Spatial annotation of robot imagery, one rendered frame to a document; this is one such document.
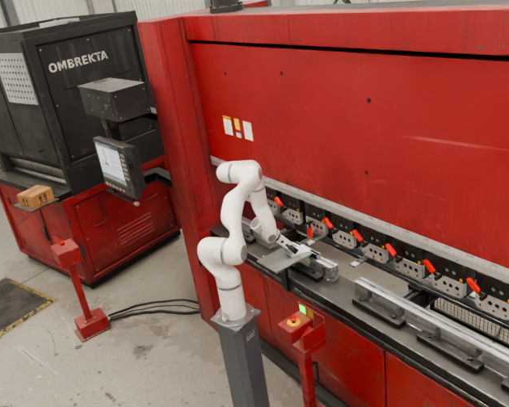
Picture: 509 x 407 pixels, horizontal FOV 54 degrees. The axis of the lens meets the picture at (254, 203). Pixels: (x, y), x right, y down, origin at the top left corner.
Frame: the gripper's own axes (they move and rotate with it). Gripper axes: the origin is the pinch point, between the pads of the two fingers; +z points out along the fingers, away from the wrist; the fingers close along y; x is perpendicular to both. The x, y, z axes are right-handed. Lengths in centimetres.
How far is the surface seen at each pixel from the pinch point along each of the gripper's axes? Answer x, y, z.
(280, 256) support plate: 7.6, 1.0, -2.5
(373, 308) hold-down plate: -1, -58, 17
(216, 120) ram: -35, 69, -54
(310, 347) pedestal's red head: 35, -44, 13
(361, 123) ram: -63, -51, -54
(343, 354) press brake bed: 29, -43, 37
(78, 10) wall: -98, 788, -72
